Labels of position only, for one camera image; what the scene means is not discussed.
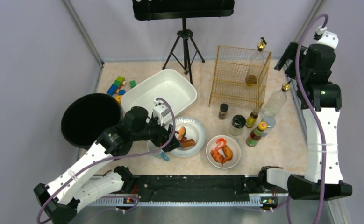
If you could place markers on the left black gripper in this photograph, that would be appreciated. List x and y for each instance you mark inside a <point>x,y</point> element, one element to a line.
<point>165,137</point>

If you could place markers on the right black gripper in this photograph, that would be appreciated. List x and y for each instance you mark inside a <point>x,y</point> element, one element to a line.
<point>286,56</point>

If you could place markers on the glass bottle brown liquid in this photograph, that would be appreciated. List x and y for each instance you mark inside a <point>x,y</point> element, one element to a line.
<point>256,63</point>

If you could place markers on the clear glass oil bottle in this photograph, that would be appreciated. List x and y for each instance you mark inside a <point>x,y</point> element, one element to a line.
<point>276,101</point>

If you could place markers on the silver lid blue label jar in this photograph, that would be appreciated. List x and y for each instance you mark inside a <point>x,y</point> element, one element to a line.
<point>270,121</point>

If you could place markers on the small yellow oil bottle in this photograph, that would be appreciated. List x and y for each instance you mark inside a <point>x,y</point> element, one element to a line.
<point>251,120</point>

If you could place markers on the red sauce bottle yellow cap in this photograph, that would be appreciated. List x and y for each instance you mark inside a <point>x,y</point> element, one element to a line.
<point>256,134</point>

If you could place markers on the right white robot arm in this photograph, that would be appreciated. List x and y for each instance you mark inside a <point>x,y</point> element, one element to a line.
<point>321,103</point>

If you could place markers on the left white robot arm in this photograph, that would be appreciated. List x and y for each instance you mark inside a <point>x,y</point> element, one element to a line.
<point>63,198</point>

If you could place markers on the salmon slice toy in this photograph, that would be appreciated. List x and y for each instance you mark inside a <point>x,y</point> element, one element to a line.
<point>181,132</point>

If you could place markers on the brown sausage roll toy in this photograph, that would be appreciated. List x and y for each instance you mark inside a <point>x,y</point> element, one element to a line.
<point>188,143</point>

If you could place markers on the white fluted plate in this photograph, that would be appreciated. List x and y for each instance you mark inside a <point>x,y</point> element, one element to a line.
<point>194,130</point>

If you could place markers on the white rectangular basin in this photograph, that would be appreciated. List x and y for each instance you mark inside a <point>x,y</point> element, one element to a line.
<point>167,84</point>

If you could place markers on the green toy block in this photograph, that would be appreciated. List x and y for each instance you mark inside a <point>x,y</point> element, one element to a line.
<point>132,83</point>

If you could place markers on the red shrimp toy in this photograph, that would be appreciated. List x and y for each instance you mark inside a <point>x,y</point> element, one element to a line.
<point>220,143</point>

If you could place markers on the fried chicken piece toy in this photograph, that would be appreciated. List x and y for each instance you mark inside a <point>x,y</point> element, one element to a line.
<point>217,156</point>

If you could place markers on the colourful toy block stack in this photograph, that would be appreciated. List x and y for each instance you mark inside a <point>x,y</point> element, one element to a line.
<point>117,84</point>

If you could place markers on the small black spice shaker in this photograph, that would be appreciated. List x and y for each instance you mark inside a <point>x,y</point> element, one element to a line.
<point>223,111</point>

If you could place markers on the fried chicken wing toy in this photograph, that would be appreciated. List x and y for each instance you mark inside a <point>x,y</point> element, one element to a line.
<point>228,154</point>

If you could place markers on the white floral bowl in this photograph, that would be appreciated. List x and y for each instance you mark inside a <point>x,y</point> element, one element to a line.
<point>232,144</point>

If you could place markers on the black lid glass jar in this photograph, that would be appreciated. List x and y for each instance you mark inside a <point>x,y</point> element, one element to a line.
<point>237,125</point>

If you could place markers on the black round bin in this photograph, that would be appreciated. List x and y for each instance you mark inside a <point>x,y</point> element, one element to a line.
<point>87,117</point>

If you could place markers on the black tripod stand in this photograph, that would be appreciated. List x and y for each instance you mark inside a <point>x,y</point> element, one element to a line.
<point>185,35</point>

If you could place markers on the black panel on tripod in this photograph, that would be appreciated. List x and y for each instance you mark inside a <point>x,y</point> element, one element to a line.
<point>146,10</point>

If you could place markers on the white mug blue handle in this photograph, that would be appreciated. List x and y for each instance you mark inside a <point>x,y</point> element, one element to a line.
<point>156,152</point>

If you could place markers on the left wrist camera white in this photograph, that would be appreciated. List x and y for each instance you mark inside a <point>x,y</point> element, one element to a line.
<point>162,112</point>

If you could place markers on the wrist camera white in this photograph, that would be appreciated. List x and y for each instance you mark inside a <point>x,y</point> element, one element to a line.
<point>327,38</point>
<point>162,112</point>

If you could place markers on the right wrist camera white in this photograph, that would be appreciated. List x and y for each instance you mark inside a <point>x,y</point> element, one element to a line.
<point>327,38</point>

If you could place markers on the gold wire rack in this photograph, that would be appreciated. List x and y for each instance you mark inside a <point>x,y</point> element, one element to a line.
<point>228,83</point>

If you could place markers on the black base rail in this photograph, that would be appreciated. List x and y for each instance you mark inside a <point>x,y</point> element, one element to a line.
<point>201,190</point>

